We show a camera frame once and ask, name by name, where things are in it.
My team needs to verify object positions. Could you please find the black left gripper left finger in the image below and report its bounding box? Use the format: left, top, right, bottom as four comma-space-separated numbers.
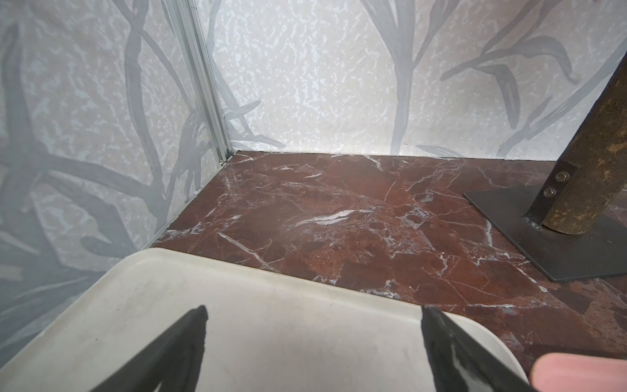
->
93, 305, 208, 391

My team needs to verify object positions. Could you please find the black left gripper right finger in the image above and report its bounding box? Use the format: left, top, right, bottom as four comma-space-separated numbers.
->
421, 307, 534, 392

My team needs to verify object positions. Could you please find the pink silicone mat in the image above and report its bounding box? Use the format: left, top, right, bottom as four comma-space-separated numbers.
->
529, 353, 626, 392

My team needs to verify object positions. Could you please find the beige silicone mat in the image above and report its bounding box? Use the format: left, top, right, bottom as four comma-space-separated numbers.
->
1, 249, 528, 391

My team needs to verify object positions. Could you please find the black metal tree base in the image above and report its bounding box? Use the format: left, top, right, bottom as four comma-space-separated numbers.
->
464, 160, 626, 283

